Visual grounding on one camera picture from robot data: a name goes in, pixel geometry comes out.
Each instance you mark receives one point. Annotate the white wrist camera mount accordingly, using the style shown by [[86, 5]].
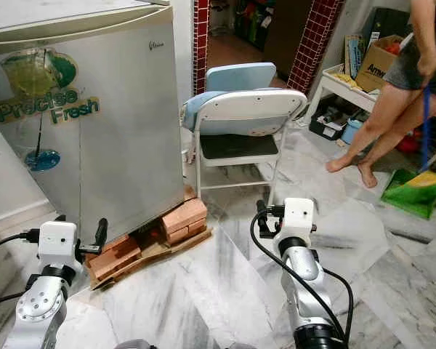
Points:
[[57, 243], [299, 217]]

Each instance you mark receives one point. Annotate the adult in grey shorts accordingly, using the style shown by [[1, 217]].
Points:
[[410, 65]]

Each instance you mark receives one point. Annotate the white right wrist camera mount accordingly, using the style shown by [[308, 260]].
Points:
[[299, 217]]

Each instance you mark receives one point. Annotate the red brick stack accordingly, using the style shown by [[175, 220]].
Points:
[[112, 258], [185, 218]]

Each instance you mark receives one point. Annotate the brown cardboard box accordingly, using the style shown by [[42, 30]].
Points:
[[376, 65]]

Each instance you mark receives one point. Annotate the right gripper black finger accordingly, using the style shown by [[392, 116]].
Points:
[[261, 211]]

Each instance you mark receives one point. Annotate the green dustpan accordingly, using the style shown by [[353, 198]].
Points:
[[414, 193]]

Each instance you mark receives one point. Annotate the light blue plastic container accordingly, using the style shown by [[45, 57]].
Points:
[[352, 131]]

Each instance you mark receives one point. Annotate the red plastic basin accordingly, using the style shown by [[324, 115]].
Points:
[[408, 142]]

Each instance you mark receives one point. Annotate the white shelf rack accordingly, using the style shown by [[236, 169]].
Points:
[[349, 93]]

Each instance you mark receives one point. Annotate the black flat board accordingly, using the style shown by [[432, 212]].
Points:
[[389, 22]]

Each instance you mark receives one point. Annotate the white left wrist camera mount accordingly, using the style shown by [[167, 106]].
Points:
[[57, 243]]

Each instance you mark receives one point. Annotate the round blue sticker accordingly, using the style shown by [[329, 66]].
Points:
[[42, 161]]

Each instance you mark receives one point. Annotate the silver fridge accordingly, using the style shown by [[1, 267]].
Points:
[[138, 131]]

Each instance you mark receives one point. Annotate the blue printed flat box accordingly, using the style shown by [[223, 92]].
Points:
[[354, 54]]

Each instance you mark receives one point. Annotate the black storage crate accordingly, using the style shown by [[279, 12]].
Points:
[[327, 123]]

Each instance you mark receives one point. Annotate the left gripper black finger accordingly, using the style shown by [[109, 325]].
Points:
[[61, 218], [102, 231]]

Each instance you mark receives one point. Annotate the light blue plastic chair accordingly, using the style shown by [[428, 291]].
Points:
[[240, 76]]

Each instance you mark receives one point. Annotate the white folding chair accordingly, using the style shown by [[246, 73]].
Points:
[[251, 109]]

